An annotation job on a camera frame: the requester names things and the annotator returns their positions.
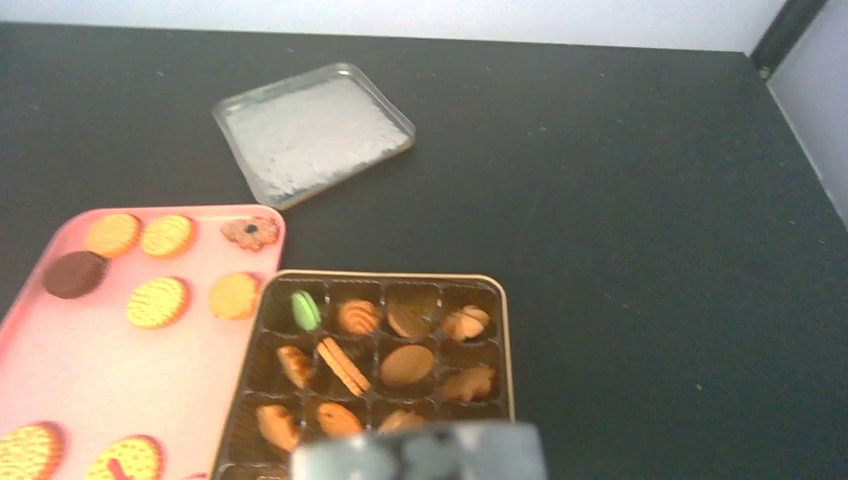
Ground orange round cookie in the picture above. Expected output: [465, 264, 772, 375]
[140, 214, 195, 259]
[125, 276, 190, 329]
[84, 213, 142, 259]
[337, 299, 380, 336]

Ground green round cookie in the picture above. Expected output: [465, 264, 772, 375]
[290, 290, 322, 331]

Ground gold cookie tin box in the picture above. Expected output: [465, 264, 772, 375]
[210, 270, 516, 479]

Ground clear plastic lid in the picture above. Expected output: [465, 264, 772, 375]
[212, 62, 416, 210]

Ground metal tongs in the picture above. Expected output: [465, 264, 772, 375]
[289, 420, 548, 480]

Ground pink plastic tray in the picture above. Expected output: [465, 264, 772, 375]
[1, 204, 283, 479]

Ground yellow sandwich cookie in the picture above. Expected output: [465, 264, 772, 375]
[317, 336, 371, 397]

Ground brown flower cookie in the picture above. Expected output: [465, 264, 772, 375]
[220, 216, 280, 252]

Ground swirl cookie in tin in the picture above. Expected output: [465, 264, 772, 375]
[276, 346, 314, 389]

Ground beige round cookie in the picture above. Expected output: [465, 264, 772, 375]
[208, 272, 260, 320]

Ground dark chocolate cookie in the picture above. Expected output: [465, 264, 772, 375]
[42, 250, 109, 299]

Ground yellow cookie red mark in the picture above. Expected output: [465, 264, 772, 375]
[84, 435, 164, 480]

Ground orange chip cookie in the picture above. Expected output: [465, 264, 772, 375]
[1, 422, 65, 480]

